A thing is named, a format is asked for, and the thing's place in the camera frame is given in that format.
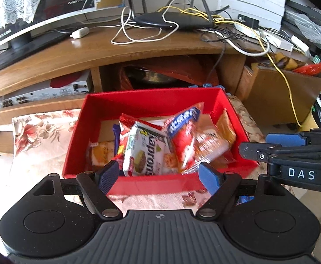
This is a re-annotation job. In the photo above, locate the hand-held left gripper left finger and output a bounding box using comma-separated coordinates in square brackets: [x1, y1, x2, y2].
[33, 160, 123, 221]

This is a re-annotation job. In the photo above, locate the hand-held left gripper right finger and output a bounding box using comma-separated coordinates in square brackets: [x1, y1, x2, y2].
[196, 162, 285, 221]

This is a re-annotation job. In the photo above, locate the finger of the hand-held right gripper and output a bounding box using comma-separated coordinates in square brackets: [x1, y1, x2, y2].
[265, 128, 321, 147]
[238, 141, 321, 168]

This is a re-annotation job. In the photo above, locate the clear packet yellow cake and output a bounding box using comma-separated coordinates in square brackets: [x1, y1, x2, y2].
[87, 141, 117, 171]

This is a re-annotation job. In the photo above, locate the clear orange snack packet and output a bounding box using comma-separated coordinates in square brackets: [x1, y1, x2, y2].
[195, 115, 231, 169]

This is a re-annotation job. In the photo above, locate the blue wafer packet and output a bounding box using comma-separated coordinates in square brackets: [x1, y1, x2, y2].
[112, 123, 122, 155]

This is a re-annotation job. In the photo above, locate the red blue snack packet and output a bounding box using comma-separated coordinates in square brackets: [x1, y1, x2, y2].
[164, 103, 205, 174]

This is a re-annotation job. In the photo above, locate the red box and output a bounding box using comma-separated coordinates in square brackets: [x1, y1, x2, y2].
[62, 87, 260, 196]

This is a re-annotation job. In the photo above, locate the cardboard box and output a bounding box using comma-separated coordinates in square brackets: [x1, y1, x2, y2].
[242, 63, 321, 127]

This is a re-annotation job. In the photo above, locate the brown snack packet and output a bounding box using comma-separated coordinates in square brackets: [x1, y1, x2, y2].
[216, 108, 237, 147]

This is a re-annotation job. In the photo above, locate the small blue packet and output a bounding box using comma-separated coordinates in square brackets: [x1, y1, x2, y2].
[237, 195, 256, 204]

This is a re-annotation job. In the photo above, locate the white green snack packet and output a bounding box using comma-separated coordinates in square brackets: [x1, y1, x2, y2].
[122, 122, 175, 177]

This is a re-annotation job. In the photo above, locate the red white snack packet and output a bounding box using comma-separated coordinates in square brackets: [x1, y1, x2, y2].
[119, 113, 167, 144]

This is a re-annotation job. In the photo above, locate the red plastic object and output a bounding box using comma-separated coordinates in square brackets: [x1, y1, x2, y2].
[293, 63, 321, 75]

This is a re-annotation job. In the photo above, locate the yellow brown object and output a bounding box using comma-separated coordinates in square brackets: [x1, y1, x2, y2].
[270, 53, 299, 71]

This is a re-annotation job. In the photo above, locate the blue crumpled plastic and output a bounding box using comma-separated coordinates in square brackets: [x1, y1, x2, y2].
[189, 83, 226, 89]

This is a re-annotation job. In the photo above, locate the floral cloth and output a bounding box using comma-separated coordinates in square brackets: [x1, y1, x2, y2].
[11, 93, 260, 215]

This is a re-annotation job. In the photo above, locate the white power strip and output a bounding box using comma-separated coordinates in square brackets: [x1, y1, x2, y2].
[234, 23, 310, 56]

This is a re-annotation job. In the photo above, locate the red flat pad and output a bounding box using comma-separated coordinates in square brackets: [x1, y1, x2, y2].
[50, 73, 82, 89]

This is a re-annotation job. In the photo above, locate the silver media player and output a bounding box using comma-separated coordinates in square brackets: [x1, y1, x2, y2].
[2, 71, 93, 108]

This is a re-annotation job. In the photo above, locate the metal bowl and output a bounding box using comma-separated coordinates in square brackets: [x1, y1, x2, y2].
[127, 69, 178, 85]

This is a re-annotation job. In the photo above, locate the black power adapter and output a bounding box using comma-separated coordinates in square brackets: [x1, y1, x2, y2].
[237, 14, 260, 28]

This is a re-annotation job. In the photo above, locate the wooden TV cabinet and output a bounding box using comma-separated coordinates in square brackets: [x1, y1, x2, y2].
[0, 23, 263, 155]

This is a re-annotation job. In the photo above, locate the metal shelf rack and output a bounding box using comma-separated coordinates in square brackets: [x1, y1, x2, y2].
[283, 0, 321, 70]

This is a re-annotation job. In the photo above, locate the small white adapter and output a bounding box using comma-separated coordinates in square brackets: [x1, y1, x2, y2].
[70, 27, 90, 39]

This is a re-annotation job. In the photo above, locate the black router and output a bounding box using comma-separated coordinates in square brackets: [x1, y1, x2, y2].
[123, 0, 215, 31]

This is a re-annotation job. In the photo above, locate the yellow cable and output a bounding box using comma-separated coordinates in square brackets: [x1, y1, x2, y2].
[163, 6, 305, 127]

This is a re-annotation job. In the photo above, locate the thick white cable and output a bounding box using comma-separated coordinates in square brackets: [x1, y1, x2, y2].
[231, 37, 272, 57]

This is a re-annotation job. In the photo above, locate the black cable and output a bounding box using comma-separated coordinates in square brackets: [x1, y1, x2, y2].
[201, 27, 233, 86]

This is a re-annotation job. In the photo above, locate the thin white cable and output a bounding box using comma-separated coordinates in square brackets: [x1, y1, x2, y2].
[110, 5, 179, 45]

